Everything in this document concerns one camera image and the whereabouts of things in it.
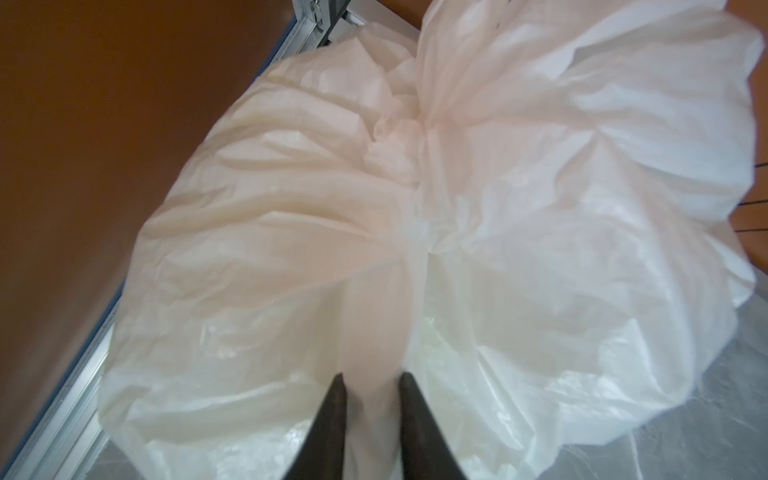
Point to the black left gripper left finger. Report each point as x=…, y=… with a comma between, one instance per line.
x=321, y=456

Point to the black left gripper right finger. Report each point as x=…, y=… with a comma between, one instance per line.
x=424, y=452

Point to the white plastic bag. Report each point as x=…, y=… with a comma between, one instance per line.
x=527, y=207

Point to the aluminium corner post left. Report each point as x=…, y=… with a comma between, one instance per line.
x=313, y=24

